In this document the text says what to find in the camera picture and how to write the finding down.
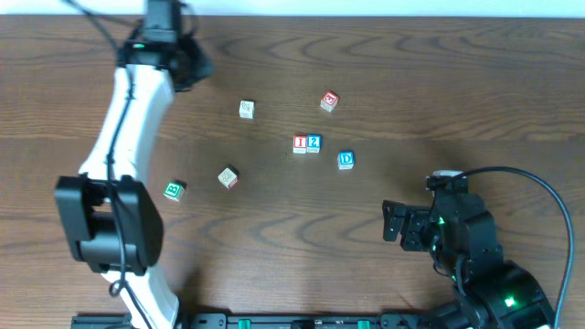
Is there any green letter B block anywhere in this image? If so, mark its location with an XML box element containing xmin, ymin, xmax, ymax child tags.
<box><xmin>164</xmin><ymin>181</ymin><xmax>186</xmax><ymax>202</ymax></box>

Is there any blue number 2 block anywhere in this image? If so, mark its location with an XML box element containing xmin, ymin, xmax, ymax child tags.
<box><xmin>306</xmin><ymin>134</ymin><xmax>322</xmax><ymax>154</ymax></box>

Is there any red letter I block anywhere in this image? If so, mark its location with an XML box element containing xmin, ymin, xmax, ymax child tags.
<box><xmin>292</xmin><ymin>135</ymin><xmax>307</xmax><ymax>154</ymax></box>

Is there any plain white wooden block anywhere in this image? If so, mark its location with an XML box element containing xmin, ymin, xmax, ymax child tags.
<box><xmin>239</xmin><ymin>101</ymin><xmax>255</xmax><ymax>120</ymax></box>

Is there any red letter block tilted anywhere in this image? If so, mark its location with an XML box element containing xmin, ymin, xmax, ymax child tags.
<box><xmin>320</xmin><ymin>90</ymin><xmax>339</xmax><ymax>112</ymax></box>

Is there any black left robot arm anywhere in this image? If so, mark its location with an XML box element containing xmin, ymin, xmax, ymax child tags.
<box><xmin>54</xmin><ymin>0</ymin><xmax>213</xmax><ymax>328</ymax></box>

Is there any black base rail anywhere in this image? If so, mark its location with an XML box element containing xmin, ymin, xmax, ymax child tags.
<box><xmin>70</xmin><ymin>312</ymin><xmax>440</xmax><ymax>329</ymax></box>

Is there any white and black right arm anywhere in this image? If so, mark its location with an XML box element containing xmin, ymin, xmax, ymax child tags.
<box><xmin>382</xmin><ymin>191</ymin><xmax>555</xmax><ymax>328</ymax></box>

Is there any blue letter D block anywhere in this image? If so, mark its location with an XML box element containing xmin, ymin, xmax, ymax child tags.
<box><xmin>337</xmin><ymin>151</ymin><xmax>355</xmax><ymax>170</ymax></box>

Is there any white block with red side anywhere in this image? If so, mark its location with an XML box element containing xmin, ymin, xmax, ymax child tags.
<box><xmin>218</xmin><ymin>165</ymin><xmax>239</xmax><ymax>189</ymax></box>

